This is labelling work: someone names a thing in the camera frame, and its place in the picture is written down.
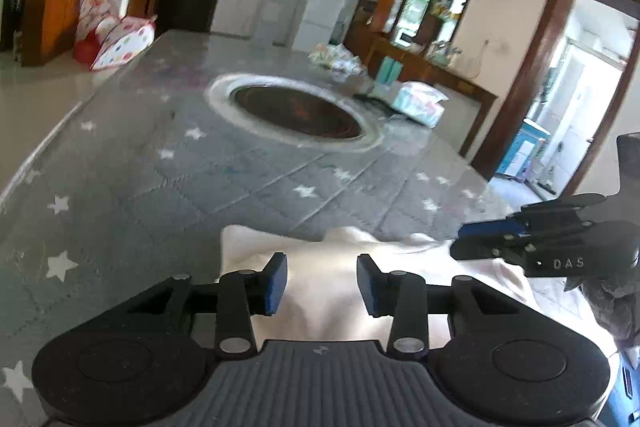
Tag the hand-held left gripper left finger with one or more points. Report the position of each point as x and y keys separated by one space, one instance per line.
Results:
x=276 y=279

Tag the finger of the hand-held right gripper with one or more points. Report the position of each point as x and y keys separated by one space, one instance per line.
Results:
x=487 y=228
x=480 y=249

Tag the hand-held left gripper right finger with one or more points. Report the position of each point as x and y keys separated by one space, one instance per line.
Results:
x=367 y=282

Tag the white cloth garment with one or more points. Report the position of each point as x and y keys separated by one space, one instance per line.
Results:
x=325 y=267

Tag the light blue cabinet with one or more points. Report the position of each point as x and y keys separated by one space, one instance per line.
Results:
x=522 y=152

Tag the wooden sideboard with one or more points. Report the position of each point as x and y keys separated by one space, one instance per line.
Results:
x=465 y=87

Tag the soft tissue pack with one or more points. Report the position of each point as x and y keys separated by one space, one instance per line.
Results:
x=420 y=102

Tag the round built-in induction cooker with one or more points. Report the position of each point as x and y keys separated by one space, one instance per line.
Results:
x=295 y=112

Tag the black flat device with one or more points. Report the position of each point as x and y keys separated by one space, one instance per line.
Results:
x=372 y=99

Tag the grey star-patterned table mat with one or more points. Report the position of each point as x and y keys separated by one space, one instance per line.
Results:
x=125 y=187

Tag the glass jar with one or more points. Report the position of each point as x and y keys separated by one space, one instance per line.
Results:
x=440 y=53

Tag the white microwave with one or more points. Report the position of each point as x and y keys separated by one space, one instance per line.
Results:
x=404 y=38

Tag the crumpled plastic bag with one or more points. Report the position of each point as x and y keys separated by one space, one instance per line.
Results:
x=335 y=59

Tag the white water dispenser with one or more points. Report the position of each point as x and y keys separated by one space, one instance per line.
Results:
x=272 y=19

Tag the white refrigerator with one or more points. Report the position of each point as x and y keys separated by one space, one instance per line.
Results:
x=320 y=12

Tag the polka dot play tent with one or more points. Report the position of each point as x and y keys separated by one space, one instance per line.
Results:
x=122 y=44

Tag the red toy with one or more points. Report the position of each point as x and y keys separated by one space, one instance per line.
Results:
x=86 y=51

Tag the dark wooden door frame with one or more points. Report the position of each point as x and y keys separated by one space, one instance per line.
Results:
x=530 y=82

